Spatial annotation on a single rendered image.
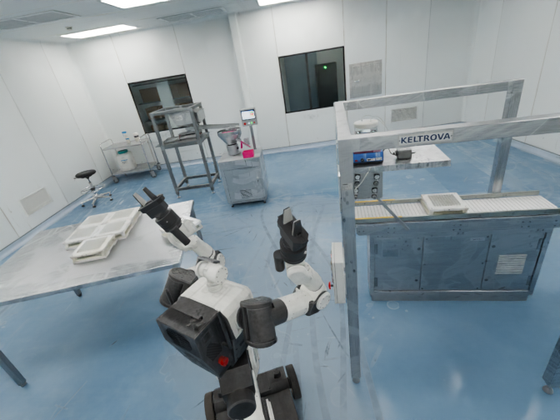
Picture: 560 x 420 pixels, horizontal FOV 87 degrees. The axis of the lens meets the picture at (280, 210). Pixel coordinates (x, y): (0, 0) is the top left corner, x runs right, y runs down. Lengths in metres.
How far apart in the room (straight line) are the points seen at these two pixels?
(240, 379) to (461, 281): 1.95
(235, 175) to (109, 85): 4.33
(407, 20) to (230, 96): 3.91
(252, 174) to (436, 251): 2.81
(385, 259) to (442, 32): 5.90
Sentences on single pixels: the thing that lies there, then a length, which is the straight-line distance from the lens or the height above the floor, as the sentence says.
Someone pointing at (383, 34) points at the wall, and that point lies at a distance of 7.24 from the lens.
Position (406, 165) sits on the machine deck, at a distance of 2.04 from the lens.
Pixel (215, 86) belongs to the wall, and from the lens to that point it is 7.12.
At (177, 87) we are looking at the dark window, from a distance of 7.35.
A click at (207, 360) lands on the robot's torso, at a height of 1.08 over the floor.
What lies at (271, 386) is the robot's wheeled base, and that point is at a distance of 2.09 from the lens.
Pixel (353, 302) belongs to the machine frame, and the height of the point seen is 0.72.
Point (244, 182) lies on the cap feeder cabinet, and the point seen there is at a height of 0.39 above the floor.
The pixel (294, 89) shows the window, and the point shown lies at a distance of 6.98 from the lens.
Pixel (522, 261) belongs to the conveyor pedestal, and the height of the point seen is 0.40.
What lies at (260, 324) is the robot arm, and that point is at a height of 1.18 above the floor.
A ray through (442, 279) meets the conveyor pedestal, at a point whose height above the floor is 0.23.
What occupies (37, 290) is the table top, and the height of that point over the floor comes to 0.82.
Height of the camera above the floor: 1.95
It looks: 27 degrees down
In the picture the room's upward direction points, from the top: 9 degrees counter-clockwise
